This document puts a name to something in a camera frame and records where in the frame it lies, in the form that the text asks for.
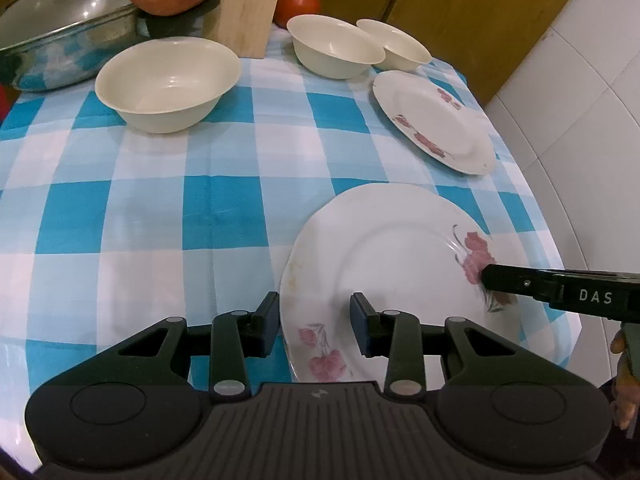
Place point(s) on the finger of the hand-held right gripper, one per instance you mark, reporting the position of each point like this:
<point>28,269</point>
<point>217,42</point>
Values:
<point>510,282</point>

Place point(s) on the small cream bowl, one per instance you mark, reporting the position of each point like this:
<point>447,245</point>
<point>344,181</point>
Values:
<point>400,45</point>

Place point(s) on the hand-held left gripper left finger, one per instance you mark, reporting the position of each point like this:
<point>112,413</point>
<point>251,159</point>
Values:
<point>268,321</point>

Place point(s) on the person's right hand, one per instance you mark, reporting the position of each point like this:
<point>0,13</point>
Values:
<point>626,400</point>

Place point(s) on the red tomato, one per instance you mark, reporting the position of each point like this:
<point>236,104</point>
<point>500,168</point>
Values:
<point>300,5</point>

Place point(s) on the large floral white plate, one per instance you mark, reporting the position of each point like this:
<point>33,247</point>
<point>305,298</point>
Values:
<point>400,250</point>

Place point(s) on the small floral white plate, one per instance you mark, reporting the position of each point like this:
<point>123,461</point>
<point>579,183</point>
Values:
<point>430,110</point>

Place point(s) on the blue white checkered tablecloth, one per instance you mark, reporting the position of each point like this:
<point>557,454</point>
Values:
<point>150,200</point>

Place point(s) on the large cream bowl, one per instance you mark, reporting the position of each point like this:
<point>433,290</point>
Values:
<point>165,85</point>

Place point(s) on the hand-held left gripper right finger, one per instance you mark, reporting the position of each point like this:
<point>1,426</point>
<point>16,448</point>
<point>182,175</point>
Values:
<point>361,326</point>

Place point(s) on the glass pan lid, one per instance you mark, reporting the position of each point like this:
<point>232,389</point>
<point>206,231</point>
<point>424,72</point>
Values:
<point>65,5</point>

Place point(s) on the medium cream bowl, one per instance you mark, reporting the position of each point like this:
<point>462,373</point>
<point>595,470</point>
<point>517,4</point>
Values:
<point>330,45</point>

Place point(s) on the wooden cutting board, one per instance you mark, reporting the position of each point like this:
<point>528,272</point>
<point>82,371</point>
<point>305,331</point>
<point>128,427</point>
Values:
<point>250,5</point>

